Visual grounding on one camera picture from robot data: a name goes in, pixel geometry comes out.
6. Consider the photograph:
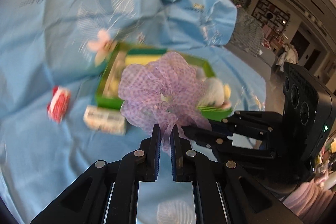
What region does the dark wall shelf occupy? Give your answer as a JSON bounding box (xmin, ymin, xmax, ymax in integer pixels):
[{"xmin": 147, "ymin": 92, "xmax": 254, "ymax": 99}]
[{"xmin": 251, "ymin": 0, "xmax": 291, "ymax": 31}]

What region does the green box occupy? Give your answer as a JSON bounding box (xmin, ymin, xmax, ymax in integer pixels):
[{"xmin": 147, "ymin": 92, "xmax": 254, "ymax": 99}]
[{"xmin": 94, "ymin": 41, "xmax": 234, "ymax": 123}]

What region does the dark door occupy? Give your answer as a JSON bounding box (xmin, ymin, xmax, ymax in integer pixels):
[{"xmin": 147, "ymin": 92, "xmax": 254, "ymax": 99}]
[{"xmin": 289, "ymin": 29, "xmax": 312, "ymax": 57}]

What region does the person's right forearm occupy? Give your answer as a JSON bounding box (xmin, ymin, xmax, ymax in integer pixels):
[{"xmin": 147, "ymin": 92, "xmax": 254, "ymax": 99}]
[{"xmin": 282, "ymin": 176, "xmax": 336, "ymax": 217}]

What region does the blue printed cloth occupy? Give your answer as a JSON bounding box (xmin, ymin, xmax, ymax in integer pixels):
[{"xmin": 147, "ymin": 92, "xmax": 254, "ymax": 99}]
[{"xmin": 0, "ymin": 0, "xmax": 267, "ymax": 224}]

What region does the yellow sponge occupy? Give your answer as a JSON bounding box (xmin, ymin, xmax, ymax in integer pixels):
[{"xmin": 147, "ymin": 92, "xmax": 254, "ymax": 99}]
[{"xmin": 125, "ymin": 49, "xmax": 168, "ymax": 65}]

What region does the red and white packet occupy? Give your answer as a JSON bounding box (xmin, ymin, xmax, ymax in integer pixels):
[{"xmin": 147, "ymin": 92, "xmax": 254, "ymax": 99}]
[{"xmin": 47, "ymin": 86, "xmax": 72, "ymax": 124}]

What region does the white garment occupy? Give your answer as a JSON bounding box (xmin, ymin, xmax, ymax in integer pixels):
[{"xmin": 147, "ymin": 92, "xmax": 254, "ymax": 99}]
[{"xmin": 278, "ymin": 44, "xmax": 299, "ymax": 67}]

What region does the white plush toy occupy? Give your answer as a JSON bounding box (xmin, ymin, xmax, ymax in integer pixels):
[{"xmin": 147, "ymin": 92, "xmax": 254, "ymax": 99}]
[{"xmin": 196, "ymin": 69, "xmax": 232, "ymax": 109}]

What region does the purple checked scrunchie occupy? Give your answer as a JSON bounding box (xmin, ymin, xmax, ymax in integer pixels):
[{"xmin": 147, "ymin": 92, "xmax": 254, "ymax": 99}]
[{"xmin": 118, "ymin": 51, "xmax": 212, "ymax": 154}]

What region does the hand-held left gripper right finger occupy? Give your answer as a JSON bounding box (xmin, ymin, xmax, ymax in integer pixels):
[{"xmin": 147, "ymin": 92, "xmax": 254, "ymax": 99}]
[{"xmin": 169, "ymin": 125, "xmax": 303, "ymax": 224}]

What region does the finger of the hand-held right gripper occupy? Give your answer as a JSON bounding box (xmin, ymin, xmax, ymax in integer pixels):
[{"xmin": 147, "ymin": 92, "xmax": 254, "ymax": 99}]
[
  {"xmin": 221, "ymin": 110, "xmax": 283, "ymax": 141},
  {"xmin": 181, "ymin": 126, "xmax": 276, "ymax": 160}
]

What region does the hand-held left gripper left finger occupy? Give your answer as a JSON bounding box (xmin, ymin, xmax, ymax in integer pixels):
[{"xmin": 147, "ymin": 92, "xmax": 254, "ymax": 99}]
[{"xmin": 30, "ymin": 124, "xmax": 161, "ymax": 224}]

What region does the grey knitted throw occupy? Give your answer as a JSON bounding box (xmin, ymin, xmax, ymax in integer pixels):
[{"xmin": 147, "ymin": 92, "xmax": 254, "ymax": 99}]
[{"xmin": 230, "ymin": 7, "xmax": 266, "ymax": 57}]

